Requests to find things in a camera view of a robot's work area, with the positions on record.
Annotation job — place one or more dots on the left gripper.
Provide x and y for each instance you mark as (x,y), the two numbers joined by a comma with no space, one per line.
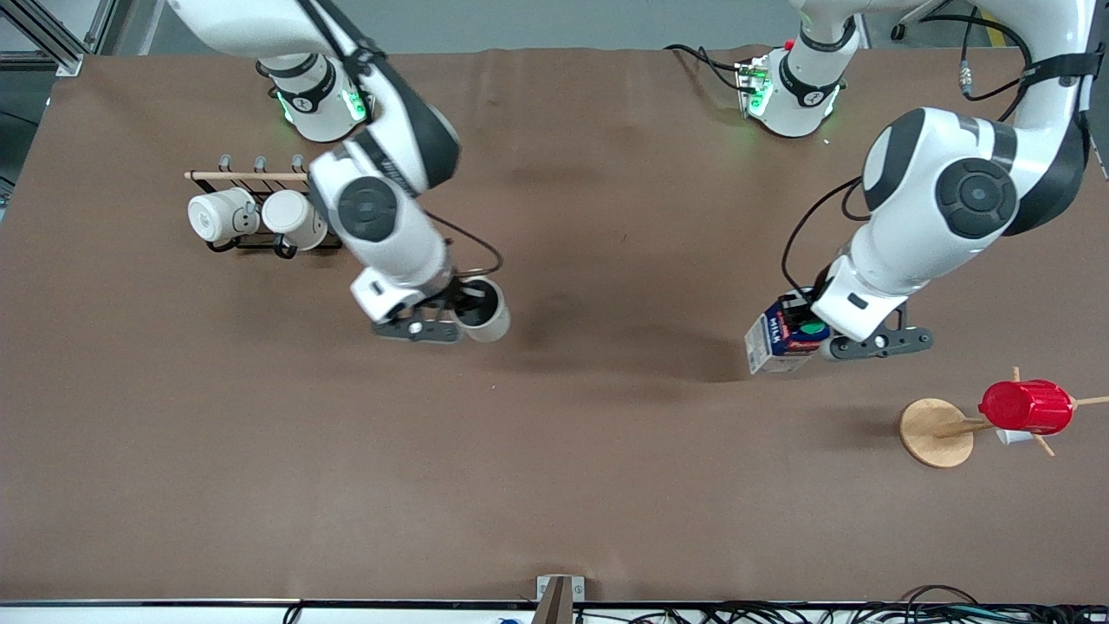
(799,305)

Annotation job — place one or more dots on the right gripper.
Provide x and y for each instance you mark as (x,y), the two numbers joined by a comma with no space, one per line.
(460,299)

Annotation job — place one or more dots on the white mug grey interior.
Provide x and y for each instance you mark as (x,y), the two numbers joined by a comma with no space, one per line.
(489,322)

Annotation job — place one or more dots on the blue milk carton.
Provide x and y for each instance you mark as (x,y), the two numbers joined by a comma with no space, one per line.
(771,347)

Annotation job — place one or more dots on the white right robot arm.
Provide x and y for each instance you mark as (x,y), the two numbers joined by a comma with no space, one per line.
(372,208)

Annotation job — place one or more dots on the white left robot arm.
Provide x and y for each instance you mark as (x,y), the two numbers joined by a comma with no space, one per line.
(975,195)

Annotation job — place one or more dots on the red plastic cup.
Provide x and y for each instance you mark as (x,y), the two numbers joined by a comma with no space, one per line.
(1027,407)

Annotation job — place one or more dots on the small white cup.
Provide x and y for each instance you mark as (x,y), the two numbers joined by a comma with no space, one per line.
(1012,437)

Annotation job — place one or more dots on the wooden mug tree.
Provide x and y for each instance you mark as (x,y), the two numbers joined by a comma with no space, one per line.
(936,433)

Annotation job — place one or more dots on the office chair caster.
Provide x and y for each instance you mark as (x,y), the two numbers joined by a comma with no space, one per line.
(910,26)

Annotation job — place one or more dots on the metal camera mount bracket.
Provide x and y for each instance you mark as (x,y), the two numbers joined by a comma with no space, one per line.
(559,598)

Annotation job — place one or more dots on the aluminium frame profile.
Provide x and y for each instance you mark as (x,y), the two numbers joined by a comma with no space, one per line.
(52,39)

